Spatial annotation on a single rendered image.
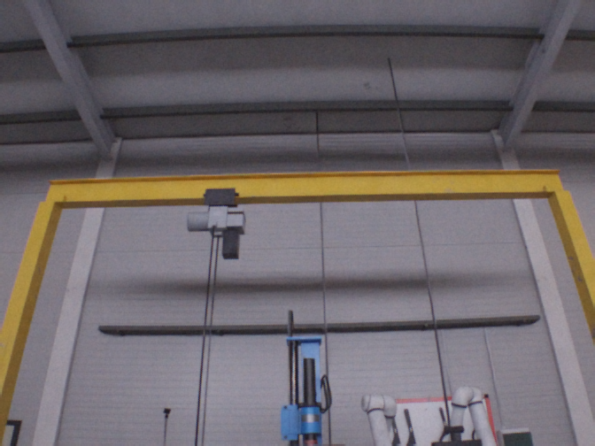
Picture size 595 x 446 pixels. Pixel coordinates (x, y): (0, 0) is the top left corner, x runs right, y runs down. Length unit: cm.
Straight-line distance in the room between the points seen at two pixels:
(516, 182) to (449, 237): 246
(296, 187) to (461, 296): 335
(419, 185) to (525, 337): 322
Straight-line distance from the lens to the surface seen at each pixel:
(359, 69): 718
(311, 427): 390
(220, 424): 608
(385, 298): 641
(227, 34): 662
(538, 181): 496
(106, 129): 828
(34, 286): 457
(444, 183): 455
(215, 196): 425
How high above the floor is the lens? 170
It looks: 30 degrees up
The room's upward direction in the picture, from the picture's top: 1 degrees counter-clockwise
